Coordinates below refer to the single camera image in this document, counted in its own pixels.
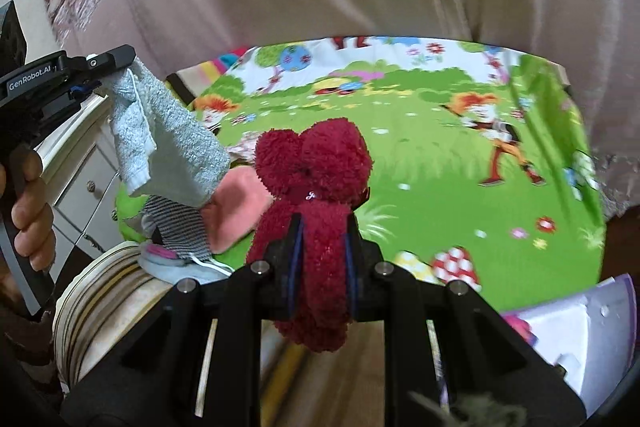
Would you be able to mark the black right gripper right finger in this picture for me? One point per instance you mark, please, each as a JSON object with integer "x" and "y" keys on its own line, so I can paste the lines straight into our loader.
{"x": 364, "y": 298}

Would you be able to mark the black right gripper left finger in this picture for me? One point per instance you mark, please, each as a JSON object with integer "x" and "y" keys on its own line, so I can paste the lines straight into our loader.
{"x": 285, "y": 259}

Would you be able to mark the dark red fuzzy sock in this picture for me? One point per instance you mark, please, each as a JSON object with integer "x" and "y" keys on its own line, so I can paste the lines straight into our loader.
{"x": 322, "y": 174}

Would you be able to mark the light blue fuzzy sock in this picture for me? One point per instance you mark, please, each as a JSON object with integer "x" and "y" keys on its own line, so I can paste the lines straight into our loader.
{"x": 161, "y": 148}

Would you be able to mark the person's left hand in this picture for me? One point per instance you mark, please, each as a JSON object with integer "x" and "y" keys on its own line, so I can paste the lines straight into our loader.
{"x": 33, "y": 217}

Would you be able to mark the white ornate cabinet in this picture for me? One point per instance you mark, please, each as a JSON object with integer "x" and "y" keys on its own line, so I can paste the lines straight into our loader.
{"x": 81, "y": 170}

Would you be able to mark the black white checkered sock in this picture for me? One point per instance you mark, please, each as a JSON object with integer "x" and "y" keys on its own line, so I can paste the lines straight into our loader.
{"x": 176, "y": 227}

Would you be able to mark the floral pattern white sock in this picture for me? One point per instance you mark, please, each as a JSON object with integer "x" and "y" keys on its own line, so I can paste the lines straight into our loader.
{"x": 244, "y": 150}

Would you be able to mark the light blue pink slipper sock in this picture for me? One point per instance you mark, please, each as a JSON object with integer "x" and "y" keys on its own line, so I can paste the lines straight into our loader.
{"x": 168, "y": 267}

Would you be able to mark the cartoon print green sheet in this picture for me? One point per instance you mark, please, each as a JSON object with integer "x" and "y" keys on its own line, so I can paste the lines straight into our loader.
{"x": 481, "y": 166}

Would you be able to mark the purple white storage box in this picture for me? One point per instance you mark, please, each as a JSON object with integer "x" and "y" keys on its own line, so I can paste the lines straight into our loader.
{"x": 591, "y": 335}

